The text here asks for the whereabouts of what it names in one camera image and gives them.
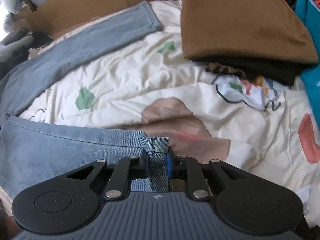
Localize brown folded garment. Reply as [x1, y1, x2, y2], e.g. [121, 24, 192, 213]
[174, 0, 319, 64]

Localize leopard print cloth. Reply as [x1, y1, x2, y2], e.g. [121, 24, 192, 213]
[205, 64, 248, 78]

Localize light blue jeans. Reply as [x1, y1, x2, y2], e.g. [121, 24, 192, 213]
[0, 1, 172, 198]

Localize black clothes pile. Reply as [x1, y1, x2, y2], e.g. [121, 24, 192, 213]
[15, 31, 53, 55]

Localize brown cardboard sheet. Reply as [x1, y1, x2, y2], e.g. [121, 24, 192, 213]
[11, 0, 181, 39]

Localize black folded garment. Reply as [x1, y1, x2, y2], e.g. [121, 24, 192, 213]
[192, 55, 305, 86]

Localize grey neck pillow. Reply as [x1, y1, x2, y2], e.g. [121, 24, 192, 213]
[0, 30, 34, 63]

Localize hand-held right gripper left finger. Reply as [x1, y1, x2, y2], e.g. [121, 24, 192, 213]
[66, 150, 150, 201]

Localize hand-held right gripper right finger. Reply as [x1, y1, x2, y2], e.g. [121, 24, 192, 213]
[165, 147, 250, 201]

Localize small white cloth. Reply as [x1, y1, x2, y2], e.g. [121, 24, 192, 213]
[297, 184, 313, 203]

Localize cream bear print bedsheet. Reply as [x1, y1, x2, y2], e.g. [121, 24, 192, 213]
[0, 0, 320, 220]

